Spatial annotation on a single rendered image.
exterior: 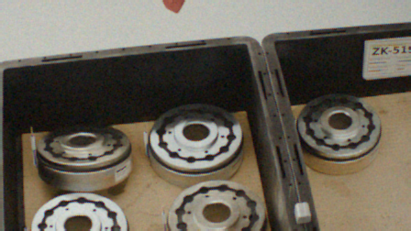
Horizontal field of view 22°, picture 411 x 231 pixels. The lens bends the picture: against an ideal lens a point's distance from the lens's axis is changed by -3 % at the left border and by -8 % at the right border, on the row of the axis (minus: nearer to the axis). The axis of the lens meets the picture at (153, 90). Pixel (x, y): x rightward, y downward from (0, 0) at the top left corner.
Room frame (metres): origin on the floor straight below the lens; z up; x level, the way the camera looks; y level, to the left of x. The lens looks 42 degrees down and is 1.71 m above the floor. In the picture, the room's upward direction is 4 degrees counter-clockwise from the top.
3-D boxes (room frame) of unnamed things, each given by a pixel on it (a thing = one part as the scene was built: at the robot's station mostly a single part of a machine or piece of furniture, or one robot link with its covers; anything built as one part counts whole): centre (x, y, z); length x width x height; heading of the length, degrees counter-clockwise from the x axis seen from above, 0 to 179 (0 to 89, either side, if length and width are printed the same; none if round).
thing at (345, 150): (0.87, -0.21, 0.86); 0.10 x 0.10 x 0.01
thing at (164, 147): (0.87, -0.04, 0.86); 0.10 x 0.10 x 0.01
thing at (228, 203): (0.75, -0.06, 0.86); 0.05 x 0.05 x 0.01
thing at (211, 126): (0.87, -0.04, 0.86); 0.05 x 0.05 x 0.01
